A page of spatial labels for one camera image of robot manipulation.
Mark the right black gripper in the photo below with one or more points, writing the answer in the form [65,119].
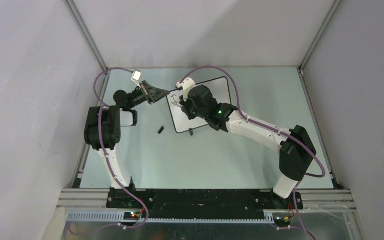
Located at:
[185,105]

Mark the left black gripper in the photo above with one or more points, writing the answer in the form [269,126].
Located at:
[152,94]

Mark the black white marker pen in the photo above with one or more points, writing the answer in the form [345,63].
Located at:
[176,105]

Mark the black framed whiteboard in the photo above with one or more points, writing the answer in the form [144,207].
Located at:
[220,90]

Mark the black marker cap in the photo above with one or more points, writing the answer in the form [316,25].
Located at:
[161,130]

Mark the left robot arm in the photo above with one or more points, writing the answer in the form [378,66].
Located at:
[103,128]

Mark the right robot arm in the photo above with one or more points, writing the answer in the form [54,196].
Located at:
[294,146]

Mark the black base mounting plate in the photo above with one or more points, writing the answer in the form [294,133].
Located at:
[202,204]

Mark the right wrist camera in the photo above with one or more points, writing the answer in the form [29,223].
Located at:
[186,85]

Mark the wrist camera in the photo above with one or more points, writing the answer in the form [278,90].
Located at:
[136,75]
[186,85]

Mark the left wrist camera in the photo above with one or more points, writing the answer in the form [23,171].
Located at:
[136,75]

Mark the aluminium frame rail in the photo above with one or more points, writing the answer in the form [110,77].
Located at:
[87,204]

